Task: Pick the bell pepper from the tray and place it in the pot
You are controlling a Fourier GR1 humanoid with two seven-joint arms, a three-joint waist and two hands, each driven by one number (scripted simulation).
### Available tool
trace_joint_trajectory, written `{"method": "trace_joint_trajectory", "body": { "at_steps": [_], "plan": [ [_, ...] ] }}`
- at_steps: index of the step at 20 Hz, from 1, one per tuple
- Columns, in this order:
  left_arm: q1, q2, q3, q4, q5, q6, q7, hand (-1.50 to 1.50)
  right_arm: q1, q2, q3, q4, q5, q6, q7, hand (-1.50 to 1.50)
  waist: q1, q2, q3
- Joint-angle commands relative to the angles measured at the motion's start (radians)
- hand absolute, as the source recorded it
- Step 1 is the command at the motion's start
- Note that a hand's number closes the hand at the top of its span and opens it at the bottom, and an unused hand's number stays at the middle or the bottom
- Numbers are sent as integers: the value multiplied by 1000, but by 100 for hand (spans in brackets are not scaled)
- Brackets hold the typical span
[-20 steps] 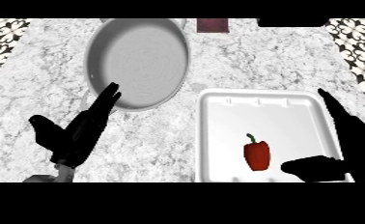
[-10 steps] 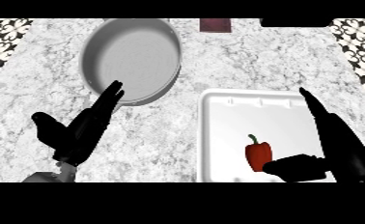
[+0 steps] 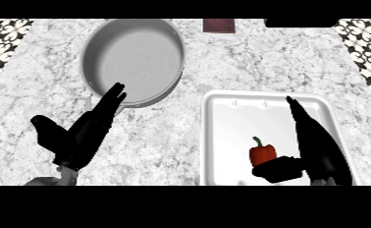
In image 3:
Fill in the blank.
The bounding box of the white tray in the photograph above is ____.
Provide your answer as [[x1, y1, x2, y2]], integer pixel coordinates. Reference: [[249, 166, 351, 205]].
[[199, 88, 358, 187]]

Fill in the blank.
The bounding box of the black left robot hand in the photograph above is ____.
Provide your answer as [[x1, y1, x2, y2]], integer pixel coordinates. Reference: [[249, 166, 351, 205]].
[[30, 82, 130, 172]]

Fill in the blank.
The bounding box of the dark red box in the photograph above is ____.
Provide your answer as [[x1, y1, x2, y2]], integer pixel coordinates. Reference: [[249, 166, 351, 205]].
[[202, 19, 236, 34]]

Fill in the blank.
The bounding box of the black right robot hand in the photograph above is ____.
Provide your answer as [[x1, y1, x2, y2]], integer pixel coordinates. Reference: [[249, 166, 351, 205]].
[[251, 95, 355, 187]]

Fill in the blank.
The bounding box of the red bell pepper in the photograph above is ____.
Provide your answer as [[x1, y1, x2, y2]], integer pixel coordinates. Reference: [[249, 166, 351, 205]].
[[248, 136, 279, 168]]

